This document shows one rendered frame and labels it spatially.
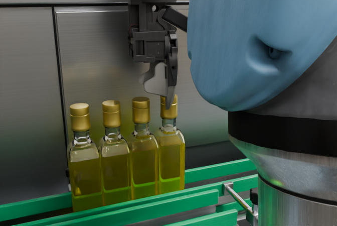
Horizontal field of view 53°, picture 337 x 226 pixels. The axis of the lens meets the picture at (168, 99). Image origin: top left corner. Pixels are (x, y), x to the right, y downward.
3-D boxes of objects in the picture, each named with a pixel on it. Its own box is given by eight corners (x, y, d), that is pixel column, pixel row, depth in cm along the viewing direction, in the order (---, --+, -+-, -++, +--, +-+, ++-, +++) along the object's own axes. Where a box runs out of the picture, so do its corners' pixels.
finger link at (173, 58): (163, 84, 66) (161, 38, 64) (172, 84, 66) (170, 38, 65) (168, 87, 61) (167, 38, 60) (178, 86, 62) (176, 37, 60)
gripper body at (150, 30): (128, 58, 68) (126, -6, 64) (170, 56, 69) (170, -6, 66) (134, 66, 60) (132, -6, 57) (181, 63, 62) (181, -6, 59)
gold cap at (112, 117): (119, 120, 67) (118, 98, 66) (123, 126, 64) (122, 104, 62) (101, 122, 66) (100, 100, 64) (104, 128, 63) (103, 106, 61)
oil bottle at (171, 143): (176, 206, 80) (176, 120, 73) (185, 221, 75) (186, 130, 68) (153, 211, 78) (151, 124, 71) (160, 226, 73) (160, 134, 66)
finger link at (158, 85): (143, 111, 65) (140, 63, 64) (173, 108, 67) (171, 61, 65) (146, 114, 62) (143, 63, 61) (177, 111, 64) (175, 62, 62)
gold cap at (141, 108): (147, 116, 69) (147, 95, 68) (152, 122, 66) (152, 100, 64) (130, 118, 68) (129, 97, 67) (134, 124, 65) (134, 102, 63)
